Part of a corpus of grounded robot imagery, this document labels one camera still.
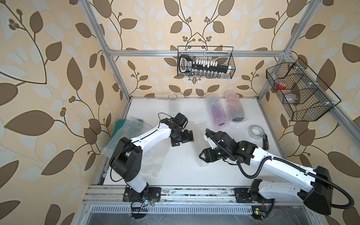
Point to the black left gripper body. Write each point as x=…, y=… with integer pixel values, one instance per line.
x=178, y=136

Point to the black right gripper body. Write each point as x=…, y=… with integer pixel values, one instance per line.
x=226, y=153

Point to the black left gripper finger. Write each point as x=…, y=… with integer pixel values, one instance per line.
x=175, y=142
x=187, y=136

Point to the clear ribbed glass vase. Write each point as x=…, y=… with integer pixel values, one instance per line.
x=173, y=104

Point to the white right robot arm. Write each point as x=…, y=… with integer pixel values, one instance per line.
x=273, y=177

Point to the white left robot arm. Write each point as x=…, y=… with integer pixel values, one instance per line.
x=127, y=157

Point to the bubble wrapped clear vase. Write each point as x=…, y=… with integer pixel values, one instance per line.
x=199, y=143

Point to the bubble wrapped pink vase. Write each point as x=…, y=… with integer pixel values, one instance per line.
x=235, y=110

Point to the bubble wrapped purple vase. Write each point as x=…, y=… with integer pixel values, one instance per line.
x=217, y=112

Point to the clear tape roll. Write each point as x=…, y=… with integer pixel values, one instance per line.
x=256, y=132

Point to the green plastic tool case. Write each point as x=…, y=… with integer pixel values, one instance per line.
x=128, y=128

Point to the black socket set tool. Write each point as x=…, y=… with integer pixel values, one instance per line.
x=187, y=64

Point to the black back wire basket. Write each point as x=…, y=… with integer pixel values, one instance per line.
x=222, y=54

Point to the black side wire basket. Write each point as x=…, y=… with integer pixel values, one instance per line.
x=308, y=96

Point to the aluminium front rail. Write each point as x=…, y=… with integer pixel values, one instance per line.
x=117, y=194

